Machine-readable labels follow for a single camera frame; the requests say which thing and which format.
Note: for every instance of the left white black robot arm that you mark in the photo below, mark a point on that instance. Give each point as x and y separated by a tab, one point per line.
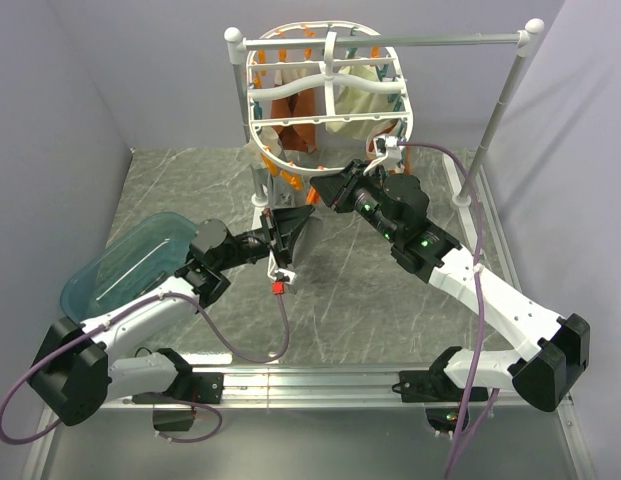
80	366

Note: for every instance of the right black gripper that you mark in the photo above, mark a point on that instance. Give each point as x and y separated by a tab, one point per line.
337	190

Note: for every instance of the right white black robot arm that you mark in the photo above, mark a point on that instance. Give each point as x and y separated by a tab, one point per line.
548	352

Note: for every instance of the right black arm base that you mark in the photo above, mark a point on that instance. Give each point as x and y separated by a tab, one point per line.
432	386

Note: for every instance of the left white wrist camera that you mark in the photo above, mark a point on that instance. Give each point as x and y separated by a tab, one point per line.
283	280

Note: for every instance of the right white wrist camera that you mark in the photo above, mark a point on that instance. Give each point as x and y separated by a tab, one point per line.
386	152

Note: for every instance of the cream hanging underwear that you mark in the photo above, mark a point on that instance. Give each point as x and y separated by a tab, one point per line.
350	100

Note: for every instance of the white oval clip hanger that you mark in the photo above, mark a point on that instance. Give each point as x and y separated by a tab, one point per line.
287	77

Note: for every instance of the orange front clip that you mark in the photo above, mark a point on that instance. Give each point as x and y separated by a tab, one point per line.
313	197

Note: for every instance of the orange hanging underwear right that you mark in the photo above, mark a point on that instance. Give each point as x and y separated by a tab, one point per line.
406	161

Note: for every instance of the teal plastic basin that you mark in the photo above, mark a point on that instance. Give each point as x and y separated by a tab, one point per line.
133	265

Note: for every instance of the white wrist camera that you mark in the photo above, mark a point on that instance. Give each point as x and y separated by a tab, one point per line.
283	280
386	152

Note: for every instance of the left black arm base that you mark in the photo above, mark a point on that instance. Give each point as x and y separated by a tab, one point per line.
191	397

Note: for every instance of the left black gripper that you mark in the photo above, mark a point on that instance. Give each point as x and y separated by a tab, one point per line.
284	226

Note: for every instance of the aluminium mounting rail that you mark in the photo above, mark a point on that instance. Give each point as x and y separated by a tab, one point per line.
265	386

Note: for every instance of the silver white drying rack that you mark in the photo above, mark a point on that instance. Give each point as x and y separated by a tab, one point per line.
525	40

